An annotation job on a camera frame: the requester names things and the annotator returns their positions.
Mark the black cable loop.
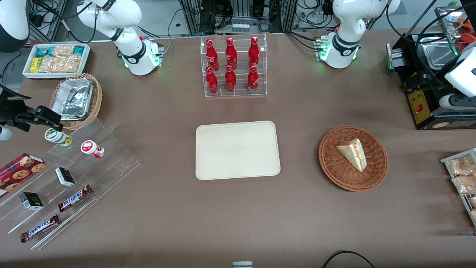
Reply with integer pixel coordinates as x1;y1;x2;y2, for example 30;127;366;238
322;250;376;268

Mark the small black box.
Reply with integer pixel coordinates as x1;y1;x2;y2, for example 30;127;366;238
19;192;44;211
55;167;76;187

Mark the shiny metal tray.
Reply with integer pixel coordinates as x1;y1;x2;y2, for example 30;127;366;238
418;35;460;71

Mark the triangle sandwich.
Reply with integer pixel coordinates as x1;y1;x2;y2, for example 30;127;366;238
336;138;367;172

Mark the black machine with yellow panel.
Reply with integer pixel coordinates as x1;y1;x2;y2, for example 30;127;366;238
387;33;476;131

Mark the clear bag of crackers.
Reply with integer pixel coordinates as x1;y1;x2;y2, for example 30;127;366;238
38;55;81;73
51;45;75;57

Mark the light tan wicker basket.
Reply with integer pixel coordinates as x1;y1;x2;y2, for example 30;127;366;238
49;73;103;130

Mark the clear acrylic stepped shelf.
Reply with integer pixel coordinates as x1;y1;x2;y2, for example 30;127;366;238
0;118;141;251

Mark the aluminium foil tray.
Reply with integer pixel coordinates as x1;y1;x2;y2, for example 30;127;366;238
52;77;94;121

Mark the clear acrylic bottle rack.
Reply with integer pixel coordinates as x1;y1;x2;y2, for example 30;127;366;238
200;33;267;98

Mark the clear bag of pastry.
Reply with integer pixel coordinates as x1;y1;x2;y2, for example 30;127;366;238
448;154;476;176
451;174;476;194

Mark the round brown wicker basket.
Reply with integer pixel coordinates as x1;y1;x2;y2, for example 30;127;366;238
318;125;389;192

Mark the green white yogurt bottle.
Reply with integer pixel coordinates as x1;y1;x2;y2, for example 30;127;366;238
45;127;73;147

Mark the white snack bin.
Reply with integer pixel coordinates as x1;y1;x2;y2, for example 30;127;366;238
22;43;91;80

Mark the red orange food item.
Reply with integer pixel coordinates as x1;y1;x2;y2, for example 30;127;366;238
457;18;476;51

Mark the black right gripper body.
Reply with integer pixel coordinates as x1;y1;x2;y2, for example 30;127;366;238
0;84;32;133

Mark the metal equipment frame with cables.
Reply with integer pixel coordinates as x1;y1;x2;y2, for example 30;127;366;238
178;0;335;36

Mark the red cookie box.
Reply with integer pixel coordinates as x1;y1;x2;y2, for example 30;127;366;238
0;153;46;198

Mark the grey wire rack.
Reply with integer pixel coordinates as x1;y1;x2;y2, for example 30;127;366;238
441;148;476;227

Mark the Snickers chocolate bar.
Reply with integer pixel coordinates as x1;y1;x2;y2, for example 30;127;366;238
58;185;93;213
20;214;60;243

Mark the red cola bottle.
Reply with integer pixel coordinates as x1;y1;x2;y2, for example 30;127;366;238
247;65;259;92
248;36;260;68
225;37;238;70
205;39;220;71
205;66;219;95
225;65;237;93

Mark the beige rectangular tray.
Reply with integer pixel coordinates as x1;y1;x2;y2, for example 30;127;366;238
195;121;281;181

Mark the red white yogurt bottle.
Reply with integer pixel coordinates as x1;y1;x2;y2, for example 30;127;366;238
81;140;105;159

